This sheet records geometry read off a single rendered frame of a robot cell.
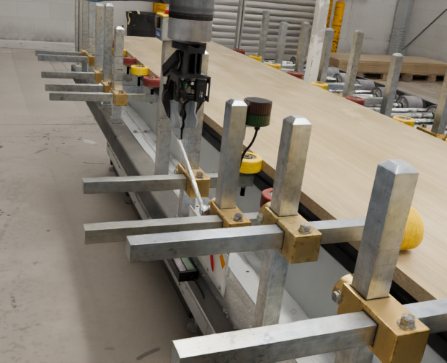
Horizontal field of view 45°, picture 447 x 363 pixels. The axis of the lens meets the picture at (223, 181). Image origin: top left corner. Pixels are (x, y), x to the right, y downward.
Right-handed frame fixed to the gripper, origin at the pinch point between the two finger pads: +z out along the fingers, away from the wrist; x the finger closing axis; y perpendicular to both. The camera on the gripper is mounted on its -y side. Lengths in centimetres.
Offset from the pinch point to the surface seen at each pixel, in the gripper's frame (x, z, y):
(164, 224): -7.2, 14.3, 16.2
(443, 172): 74, 11, 5
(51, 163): -10, 96, -257
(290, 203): 8.0, 1.4, 37.9
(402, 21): 678, 7, -774
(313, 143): 48, 10, -21
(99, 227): -19.8, 14.2, 15.6
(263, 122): 13.1, -6.2, 14.2
